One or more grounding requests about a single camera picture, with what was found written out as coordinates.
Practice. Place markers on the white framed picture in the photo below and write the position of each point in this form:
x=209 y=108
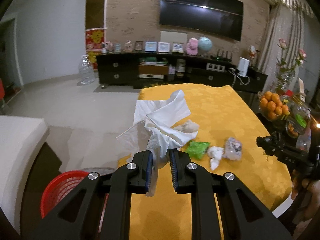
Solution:
x=163 y=47

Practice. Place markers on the glass vase with flowers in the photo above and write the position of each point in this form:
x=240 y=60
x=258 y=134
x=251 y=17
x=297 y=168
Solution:
x=286 y=69

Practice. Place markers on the glass bowl of oranges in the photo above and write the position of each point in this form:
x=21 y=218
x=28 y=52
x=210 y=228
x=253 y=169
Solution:
x=274 y=106

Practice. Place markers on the light blue globe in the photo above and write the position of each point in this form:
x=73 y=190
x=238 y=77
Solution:
x=204 y=46

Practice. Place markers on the red plastic trash basket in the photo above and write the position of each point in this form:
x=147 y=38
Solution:
x=73 y=206

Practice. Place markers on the person right hand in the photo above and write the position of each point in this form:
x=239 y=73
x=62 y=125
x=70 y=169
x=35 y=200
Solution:
x=307 y=191

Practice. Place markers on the clear water jug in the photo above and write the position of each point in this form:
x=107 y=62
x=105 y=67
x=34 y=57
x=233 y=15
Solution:
x=86 y=71

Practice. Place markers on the red festive wall poster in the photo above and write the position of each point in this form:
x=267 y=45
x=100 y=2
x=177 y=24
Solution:
x=94 y=39

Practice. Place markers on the clear printed plastic wrapper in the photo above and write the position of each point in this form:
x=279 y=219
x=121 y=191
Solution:
x=232 y=149

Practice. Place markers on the pink plush toy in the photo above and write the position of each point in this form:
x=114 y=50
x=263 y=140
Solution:
x=192 y=46

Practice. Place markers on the small crumpled white tissue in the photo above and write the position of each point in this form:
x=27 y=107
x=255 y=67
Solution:
x=215 y=154

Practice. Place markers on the green plastic wrapper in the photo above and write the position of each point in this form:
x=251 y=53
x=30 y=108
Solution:
x=197 y=149

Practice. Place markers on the wall mounted black television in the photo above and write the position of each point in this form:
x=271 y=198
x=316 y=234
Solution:
x=220 y=17

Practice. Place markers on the black TV cabinet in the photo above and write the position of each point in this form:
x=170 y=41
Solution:
x=145 y=69

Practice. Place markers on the large white tissue paper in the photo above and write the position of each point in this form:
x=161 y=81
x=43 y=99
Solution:
x=153 y=130

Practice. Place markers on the framed picture right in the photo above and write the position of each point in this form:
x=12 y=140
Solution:
x=177 y=48

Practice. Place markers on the blue framed picture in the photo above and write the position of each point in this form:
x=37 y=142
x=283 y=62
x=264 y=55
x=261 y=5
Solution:
x=150 y=47

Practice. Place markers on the white box device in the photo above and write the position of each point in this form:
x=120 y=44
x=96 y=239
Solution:
x=243 y=66

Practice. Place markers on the glass jar of snacks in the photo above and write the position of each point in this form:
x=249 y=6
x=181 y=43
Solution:
x=298 y=118

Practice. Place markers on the black wifi router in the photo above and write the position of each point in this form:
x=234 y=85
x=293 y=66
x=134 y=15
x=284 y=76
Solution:
x=222 y=55

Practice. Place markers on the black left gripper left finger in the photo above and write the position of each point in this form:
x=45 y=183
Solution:
x=141 y=181

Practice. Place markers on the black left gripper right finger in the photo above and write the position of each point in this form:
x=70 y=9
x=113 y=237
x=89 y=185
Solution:
x=178 y=162

